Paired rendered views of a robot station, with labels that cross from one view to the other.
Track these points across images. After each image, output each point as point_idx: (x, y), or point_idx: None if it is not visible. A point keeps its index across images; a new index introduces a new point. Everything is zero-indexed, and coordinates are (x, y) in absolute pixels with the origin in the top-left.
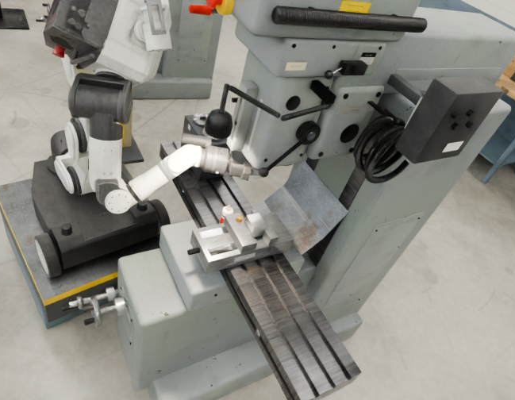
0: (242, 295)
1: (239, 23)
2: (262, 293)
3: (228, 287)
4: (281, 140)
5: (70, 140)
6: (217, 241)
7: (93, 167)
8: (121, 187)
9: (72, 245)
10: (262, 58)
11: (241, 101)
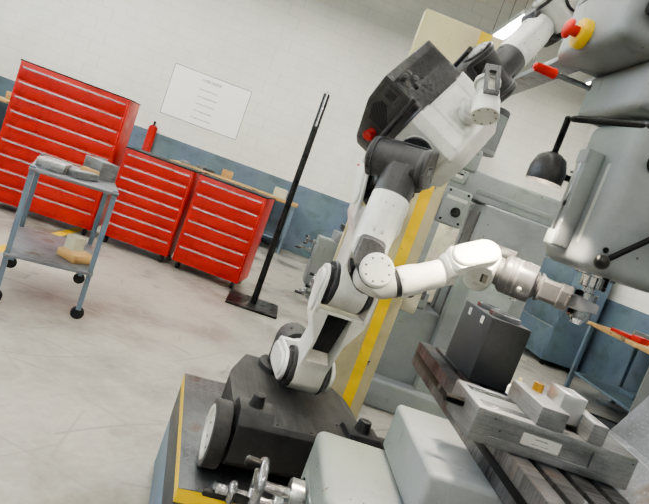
0: (530, 489)
1: (586, 98)
2: (571, 501)
3: (499, 496)
4: (633, 225)
5: (319, 280)
6: (496, 401)
7: (363, 221)
8: None
9: (255, 423)
10: (618, 101)
11: (578, 170)
